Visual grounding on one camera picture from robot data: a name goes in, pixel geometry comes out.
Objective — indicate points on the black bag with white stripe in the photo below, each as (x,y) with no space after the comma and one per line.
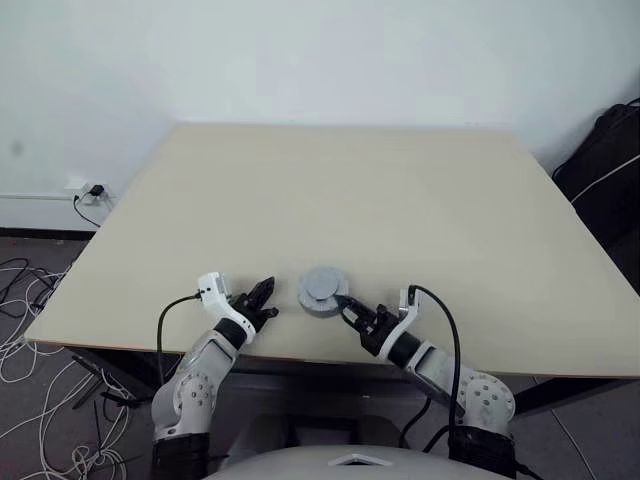
(605,165)

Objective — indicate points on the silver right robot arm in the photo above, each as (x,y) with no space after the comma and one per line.
(480,395)

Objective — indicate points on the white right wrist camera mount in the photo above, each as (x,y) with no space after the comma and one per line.
(407,302)

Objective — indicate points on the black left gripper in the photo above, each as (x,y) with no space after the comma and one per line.
(247,306)

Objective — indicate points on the grey hinged housing lid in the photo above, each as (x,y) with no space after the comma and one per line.
(322,282)

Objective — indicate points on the grey robot torso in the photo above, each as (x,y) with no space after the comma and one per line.
(310,462)

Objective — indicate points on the black folded stand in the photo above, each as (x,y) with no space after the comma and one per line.
(90,372)

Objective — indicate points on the white wall power outlet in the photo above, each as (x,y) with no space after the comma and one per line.
(102,199)

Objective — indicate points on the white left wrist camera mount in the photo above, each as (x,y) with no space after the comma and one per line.
(215,290)

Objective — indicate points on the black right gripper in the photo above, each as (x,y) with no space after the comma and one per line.
(376,330)

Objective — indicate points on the grey round motor housing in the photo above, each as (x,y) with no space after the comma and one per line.
(320,310)

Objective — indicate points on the black plug-in charger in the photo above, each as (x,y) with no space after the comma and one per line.
(96,190)

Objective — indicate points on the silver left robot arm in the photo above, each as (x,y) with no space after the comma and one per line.
(200,385)

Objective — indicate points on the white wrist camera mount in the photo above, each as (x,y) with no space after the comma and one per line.
(407,302)
(215,290)

